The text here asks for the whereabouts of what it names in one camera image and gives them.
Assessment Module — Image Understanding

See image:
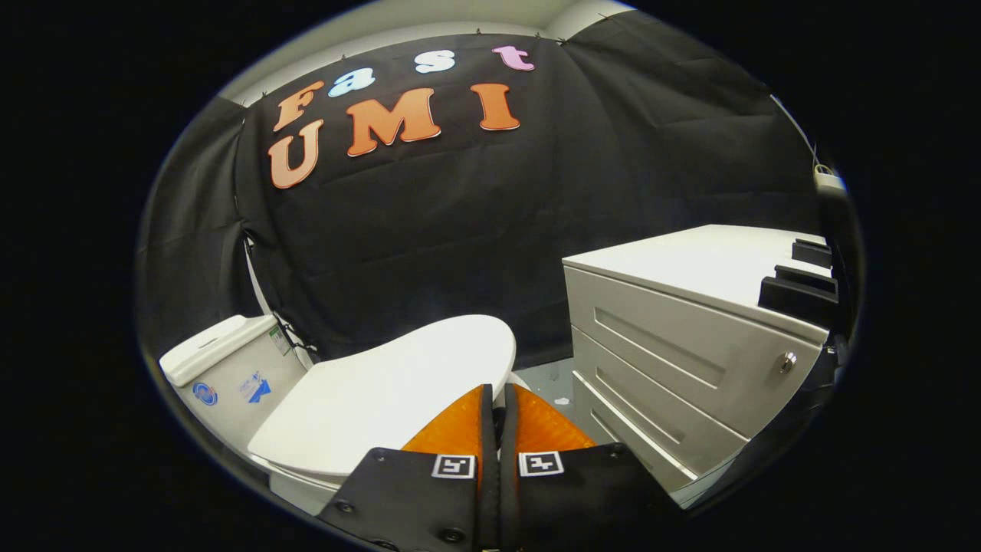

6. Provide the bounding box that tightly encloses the black tripod stand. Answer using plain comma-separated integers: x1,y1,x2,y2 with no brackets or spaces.
244,238,317,363

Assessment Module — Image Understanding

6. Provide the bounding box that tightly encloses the white toilet lid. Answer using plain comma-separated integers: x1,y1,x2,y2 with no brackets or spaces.
247,314,517,481

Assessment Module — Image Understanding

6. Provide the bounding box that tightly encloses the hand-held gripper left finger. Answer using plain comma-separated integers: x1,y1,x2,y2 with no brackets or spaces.
318,383,501,552

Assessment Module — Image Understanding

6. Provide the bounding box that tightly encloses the white toilet with tank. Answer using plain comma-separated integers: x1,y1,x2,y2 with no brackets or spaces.
159,314,537,516

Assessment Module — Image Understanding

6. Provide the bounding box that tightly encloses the white drawer cabinet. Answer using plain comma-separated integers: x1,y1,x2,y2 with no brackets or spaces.
562,224,838,508

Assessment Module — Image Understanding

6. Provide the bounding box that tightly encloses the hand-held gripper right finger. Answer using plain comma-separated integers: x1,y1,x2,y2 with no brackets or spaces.
500,383,684,551

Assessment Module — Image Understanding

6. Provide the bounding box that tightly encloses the black plastic block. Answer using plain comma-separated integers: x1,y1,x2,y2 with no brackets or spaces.
774,264,838,294
792,239,833,269
759,276,839,329

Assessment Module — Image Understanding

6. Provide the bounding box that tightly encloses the black backdrop cloth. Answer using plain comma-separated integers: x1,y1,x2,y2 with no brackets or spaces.
138,11,825,369

